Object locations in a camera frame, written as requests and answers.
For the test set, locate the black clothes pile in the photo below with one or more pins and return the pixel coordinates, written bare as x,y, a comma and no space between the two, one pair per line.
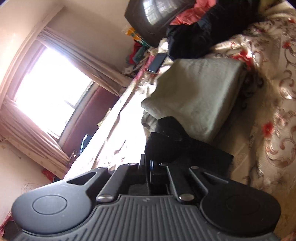
220,23

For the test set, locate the beige curtain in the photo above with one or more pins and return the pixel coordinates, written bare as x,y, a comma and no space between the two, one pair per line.
98,71
31,140

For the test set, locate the black smartphone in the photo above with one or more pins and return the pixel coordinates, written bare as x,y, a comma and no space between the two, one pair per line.
157,62

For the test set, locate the dark wooden headboard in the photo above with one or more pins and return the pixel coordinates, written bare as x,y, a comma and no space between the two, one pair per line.
150,18

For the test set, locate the pink cartoon quilt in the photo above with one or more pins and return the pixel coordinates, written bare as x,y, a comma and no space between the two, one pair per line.
143,69

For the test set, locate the black pants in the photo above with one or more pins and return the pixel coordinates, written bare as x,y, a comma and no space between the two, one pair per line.
169,143

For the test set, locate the maroon upholstered window bench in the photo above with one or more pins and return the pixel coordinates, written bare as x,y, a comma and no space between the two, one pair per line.
92,113

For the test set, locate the left beige curtain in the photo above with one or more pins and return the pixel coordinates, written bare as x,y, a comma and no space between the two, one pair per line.
31,140

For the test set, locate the clutter pile on nightstand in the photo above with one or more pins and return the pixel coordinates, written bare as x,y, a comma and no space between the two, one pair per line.
138,55

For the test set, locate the window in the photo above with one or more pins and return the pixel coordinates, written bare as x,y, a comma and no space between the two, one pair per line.
51,90

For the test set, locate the right beige curtain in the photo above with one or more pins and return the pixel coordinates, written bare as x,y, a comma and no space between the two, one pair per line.
98,71

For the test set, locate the floral satin bedspread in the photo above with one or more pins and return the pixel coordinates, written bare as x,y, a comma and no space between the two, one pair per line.
260,131

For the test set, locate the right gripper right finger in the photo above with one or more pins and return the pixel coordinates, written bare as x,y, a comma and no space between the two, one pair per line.
169,179

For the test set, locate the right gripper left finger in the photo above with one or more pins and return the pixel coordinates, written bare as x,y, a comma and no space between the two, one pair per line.
127,179

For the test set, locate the folded grey-green blanket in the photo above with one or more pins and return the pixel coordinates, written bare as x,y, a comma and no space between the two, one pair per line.
198,93

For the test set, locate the blue cloth on bench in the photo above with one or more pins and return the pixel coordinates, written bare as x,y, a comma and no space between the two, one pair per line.
85,141

